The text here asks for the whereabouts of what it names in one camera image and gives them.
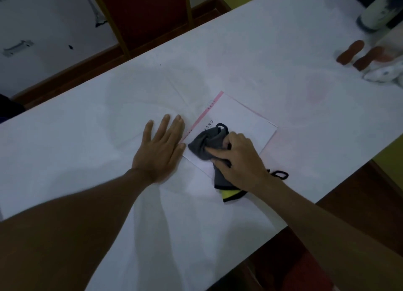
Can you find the person's left hand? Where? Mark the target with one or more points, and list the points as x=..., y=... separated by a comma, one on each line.
x=157, y=155

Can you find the person's right hand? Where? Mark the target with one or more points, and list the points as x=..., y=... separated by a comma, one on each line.
x=244, y=165

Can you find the person's right thumb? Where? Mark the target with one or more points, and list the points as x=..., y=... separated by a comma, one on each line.
x=222, y=164

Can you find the person's left little finger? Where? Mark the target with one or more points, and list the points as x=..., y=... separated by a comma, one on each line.
x=148, y=130

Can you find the person's left thumb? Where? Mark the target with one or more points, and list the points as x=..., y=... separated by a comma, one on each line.
x=182, y=149

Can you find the person's left forearm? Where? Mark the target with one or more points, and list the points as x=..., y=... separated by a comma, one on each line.
x=63, y=231

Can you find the person's right forearm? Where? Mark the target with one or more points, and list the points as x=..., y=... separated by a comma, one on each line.
x=330, y=237

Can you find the white paper sheet pink edge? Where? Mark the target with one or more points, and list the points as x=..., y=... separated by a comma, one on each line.
x=242, y=117

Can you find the white table cover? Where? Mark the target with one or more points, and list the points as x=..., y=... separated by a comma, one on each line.
x=252, y=48

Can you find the brown oblong object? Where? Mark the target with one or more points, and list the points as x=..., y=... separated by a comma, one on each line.
x=350, y=52
x=370, y=58

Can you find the white patterned cloth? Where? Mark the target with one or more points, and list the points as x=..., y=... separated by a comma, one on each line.
x=385, y=73

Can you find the white cylinder bottle dark print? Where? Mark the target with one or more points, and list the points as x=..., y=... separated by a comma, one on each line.
x=379, y=9

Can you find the red chair wooden frame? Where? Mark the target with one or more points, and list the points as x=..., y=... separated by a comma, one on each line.
x=144, y=11

